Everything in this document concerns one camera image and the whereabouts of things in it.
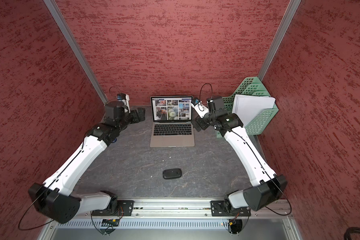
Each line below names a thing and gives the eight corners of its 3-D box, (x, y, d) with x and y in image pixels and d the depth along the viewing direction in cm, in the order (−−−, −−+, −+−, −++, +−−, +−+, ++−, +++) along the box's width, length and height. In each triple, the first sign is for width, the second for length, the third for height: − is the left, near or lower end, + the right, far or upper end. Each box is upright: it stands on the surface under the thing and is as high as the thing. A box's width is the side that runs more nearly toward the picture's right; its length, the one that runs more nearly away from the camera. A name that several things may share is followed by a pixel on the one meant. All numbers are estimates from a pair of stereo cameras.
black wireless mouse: (163, 179, 85) (162, 178, 84) (163, 171, 89) (162, 169, 87) (182, 177, 86) (182, 176, 85) (181, 169, 90) (181, 167, 88)
